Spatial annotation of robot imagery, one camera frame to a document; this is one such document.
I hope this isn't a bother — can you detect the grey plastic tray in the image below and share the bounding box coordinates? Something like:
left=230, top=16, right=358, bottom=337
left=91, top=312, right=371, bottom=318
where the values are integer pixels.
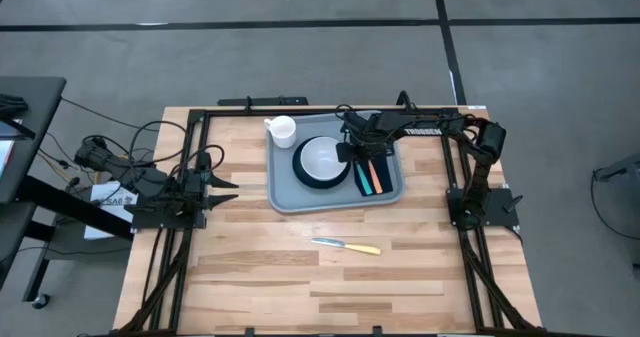
left=265, top=109, right=407, bottom=215

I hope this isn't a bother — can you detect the knife with yellow handle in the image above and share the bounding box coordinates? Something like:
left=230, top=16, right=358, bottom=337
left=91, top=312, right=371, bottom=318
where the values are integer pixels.
left=310, top=237, right=382, bottom=256

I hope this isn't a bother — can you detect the dark teal plate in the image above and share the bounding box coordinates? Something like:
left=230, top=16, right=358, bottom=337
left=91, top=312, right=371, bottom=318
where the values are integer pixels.
left=291, top=135, right=352, bottom=190

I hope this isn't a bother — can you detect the long black floor cable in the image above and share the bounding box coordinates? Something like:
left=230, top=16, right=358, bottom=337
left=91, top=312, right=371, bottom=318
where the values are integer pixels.
left=59, top=96, right=162, bottom=134

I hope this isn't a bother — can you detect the spoon with teal handle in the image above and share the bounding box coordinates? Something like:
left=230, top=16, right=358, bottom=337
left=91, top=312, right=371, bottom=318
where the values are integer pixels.
left=354, top=161, right=374, bottom=197

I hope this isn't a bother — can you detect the white paper sheet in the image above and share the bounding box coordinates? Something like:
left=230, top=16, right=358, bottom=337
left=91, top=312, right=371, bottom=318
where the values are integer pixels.
left=83, top=180, right=146, bottom=242

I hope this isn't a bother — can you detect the black power bar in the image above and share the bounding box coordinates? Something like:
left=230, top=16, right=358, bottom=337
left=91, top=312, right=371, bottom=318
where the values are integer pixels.
left=217, top=95, right=310, bottom=108

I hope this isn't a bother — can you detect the black desk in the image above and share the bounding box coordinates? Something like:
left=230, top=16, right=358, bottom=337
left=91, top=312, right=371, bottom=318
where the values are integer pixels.
left=0, top=75, right=134, bottom=303

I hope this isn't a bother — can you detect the white ceramic bowl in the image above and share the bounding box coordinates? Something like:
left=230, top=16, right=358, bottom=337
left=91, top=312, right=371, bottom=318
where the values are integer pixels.
left=299, top=136, right=351, bottom=182

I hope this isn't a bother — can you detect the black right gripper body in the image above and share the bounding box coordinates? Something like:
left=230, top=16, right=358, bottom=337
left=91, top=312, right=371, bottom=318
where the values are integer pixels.
left=335, top=109, right=396, bottom=164

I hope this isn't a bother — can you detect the navy cloth napkin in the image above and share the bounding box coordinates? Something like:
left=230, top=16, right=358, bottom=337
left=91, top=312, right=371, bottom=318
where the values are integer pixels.
left=349, top=154, right=395, bottom=199

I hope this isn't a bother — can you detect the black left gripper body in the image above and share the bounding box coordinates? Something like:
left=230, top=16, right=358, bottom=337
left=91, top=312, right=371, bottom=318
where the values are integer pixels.
left=172, top=151, right=215, bottom=219

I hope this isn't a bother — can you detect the black item on desk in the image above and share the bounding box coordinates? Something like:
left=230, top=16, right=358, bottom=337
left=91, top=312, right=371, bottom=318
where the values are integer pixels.
left=0, top=93, right=30, bottom=121

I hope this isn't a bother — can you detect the white ceramic mug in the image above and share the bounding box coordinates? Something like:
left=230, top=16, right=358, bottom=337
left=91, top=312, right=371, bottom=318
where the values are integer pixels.
left=263, top=115, right=298, bottom=150

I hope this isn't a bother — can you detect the grey stand leg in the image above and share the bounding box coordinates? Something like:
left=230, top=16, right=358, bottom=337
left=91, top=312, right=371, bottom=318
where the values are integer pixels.
left=593, top=151, right=640, bottom=183

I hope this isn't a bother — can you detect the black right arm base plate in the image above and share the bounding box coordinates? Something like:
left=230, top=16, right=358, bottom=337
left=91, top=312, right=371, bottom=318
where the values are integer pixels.
left=447, top=186, right=521, bottom=228

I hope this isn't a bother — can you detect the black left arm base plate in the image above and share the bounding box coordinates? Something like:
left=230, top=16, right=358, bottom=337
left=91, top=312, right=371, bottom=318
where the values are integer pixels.
left=123, top=196, right=207, bottom=230

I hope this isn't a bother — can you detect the thin black floor cable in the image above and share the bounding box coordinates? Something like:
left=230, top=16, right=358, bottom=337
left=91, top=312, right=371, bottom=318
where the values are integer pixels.
left=589, top=169, right=640, bottom=242

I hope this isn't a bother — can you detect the black aluminium table frame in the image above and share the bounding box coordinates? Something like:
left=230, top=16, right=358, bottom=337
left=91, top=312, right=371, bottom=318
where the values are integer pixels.
left=117, top=105, right=544, bottom=337

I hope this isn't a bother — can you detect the fork with orange handle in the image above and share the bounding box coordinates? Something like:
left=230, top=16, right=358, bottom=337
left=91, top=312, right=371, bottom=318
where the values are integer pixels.
left=367, top=159, right=384, bottom=195

